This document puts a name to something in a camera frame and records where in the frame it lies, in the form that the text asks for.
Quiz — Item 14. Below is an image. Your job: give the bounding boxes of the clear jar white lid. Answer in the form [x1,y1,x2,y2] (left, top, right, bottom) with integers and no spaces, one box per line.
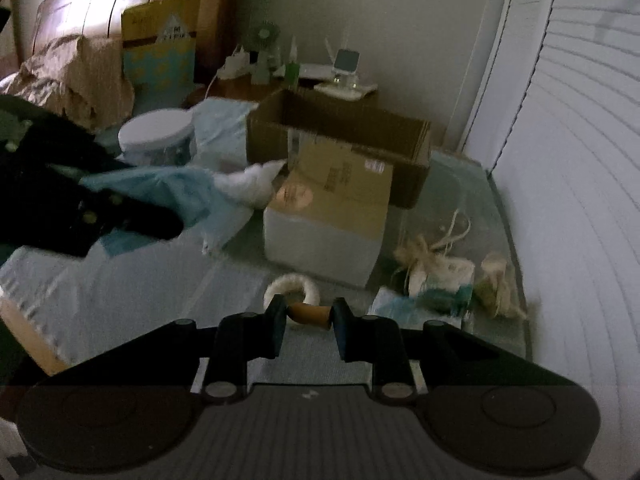
[117,108,196,166]

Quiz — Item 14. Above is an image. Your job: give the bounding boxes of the yellow blue paper bag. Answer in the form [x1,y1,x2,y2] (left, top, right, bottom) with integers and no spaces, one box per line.
[122,0,200,91]

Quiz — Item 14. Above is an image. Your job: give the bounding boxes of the dark green scrunchie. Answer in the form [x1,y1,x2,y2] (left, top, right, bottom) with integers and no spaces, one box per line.
[416,285,473,316]

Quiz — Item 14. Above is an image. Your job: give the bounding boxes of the beige plush toy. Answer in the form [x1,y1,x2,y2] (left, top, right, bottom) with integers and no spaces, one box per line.
[394,209,475,297]

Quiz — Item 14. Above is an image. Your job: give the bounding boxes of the light blue face mask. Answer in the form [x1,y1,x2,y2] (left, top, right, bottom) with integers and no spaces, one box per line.
[80,166,253,255]

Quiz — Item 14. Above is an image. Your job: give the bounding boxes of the grey blue table mat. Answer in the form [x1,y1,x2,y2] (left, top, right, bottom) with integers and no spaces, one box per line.
[1,151,513,372]

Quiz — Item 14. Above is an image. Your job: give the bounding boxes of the green spray bottle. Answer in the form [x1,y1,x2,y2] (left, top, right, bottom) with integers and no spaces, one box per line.
[284,37,300,90]

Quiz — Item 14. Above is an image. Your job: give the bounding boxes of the white power strip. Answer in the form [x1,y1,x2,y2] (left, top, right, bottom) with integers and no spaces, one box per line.
[216,46,252,80]

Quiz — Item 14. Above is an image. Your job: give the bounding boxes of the closed tan cardboard box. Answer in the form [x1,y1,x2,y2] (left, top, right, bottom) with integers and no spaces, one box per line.
[264,134,393,288]

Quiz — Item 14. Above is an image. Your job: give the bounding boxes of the blue plastic wrapped packet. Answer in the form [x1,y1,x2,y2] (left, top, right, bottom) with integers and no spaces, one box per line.
[367,287,469,330]

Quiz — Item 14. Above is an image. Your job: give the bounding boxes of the open brown cardboard box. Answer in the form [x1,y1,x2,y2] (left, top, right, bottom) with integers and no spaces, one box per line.
[245,89,431,209]

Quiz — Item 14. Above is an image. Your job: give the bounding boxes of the wooden nightstand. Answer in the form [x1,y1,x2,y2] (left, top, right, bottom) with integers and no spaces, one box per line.
[182,77,381,111]

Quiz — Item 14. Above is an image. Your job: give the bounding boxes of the small green desk fan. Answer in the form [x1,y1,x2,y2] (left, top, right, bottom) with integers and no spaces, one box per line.
[248,22,280,84]

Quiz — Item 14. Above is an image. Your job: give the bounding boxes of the white camera on stand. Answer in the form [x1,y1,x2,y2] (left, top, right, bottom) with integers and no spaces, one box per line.
[314,38,378,102]

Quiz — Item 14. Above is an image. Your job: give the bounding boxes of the white folded cloth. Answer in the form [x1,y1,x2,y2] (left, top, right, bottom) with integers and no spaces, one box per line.
[214,159,285,209]

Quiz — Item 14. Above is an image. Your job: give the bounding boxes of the white fluffy scrunchie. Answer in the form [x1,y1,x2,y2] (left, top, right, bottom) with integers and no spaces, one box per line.
[262,273,320,326]

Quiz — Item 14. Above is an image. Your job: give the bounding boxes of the beige crumpled blanket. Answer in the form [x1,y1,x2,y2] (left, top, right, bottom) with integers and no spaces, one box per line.
[1,35,134,131]

